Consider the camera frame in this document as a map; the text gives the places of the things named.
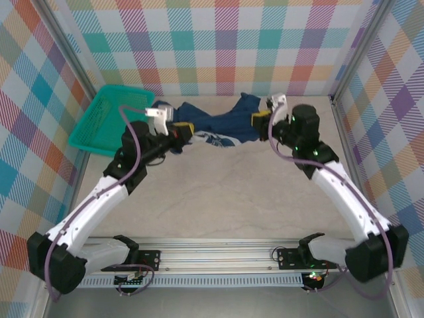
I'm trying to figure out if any dark blue t-shirt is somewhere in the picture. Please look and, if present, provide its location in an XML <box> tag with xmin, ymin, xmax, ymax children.
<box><xmin>155</xmin><ymin>92</ymin><xmax>268</xmax><ymax>156</ymax></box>

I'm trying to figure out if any teal plastic mesh basket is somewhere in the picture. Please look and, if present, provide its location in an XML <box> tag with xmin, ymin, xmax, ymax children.
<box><xmin>68</xmin><ymin>84</ymin><xmax>156</xmax><ymax>158</ymax></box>

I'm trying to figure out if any small board with green terminals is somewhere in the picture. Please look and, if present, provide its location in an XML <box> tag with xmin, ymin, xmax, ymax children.
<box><xmin>114</xmin><ymin>272</ymin><xmax>146</xmax><ymax>286</ymax></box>

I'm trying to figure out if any small board with lit LEDs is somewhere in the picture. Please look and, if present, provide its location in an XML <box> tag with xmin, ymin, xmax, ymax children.
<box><xmin>303</xmin><ymin>270</ymin><xmax>325</xmax><ymax>284</ymax></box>

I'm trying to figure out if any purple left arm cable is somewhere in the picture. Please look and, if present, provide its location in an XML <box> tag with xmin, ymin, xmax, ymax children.
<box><xmin>46</xmin><ymin>105</ymin><xmax>156</xmax><ymax>302</ymax></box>

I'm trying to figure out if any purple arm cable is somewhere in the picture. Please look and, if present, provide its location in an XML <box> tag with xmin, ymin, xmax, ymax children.
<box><xmin>268</xmin><ymin>101</ymin><xmax>397</xmax><ymax>295</ymax></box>
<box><xmin>46</xmin><ymin>105</ymin><xmax>156</xmax><ymax>302</ymax></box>

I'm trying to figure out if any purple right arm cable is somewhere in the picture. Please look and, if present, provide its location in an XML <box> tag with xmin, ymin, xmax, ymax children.
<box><xmin>268</xmin><ymin>101</ymin><xmax>397</xmax><ymax>295</ymax></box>

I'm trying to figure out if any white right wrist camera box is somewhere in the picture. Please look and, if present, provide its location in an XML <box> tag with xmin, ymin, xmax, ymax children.
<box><xmin>266</xmin><ymin>93</ymin><xmax>288</xmax><ymax>112</ymax></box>

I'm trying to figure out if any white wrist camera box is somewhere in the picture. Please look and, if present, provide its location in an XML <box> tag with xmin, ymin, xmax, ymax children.
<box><xmin>266</xmin><ymin>93</ymin><xmax>288</xmax><ymax>112</ymax></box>
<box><xmin>145</xmin><ymin>105</ymin><xmax>176</xmax><ymax>136</ymax></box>

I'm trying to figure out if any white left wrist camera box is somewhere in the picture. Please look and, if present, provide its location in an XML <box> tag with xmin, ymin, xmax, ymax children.
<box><xmin>145</xmin><ymin>105</ymin><xmax>176</xmax><ymax>136</ymax></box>

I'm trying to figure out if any aluminium floor rail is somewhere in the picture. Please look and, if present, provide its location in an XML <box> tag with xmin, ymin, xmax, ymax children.
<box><xmin>68</xmin><ymin>152</ymin><xmax>90</xmax><ymax>206</ymax></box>
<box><xmin>331</xmin><ymin>95</ymin><xmax>377</xmax><ymax>216</ymax></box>

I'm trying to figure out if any aluminium frame post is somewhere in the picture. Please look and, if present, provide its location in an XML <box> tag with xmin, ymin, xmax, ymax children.
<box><xmin>329</xmin><ymin>0</ymin><xmax>397</xmax><ymax>100</ymax></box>
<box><xmin>41</xmin><ymin>0</ymin><xmax>99</xmax><ymax>100</ymax></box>
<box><xmin>386</xmin><ymin>270</ymin><xmax>410</xmax><ymax>318</ymax></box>
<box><xmin>32</xmin><ymin>281</ymin><xmax>56</xmax><ymax>318</ymax></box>

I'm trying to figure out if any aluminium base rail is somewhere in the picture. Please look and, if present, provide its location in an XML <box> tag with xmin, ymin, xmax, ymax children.
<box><xmin>78</xmin><ymin>235</ymin><xmax>348</xmax><ymax>275</ymax></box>

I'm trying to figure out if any white slotted cable duct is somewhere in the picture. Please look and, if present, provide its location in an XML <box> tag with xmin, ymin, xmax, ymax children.
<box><xmin>78</xmin><ymin>274</ymin><xmax>304</xmax><ymax>288</ymax></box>

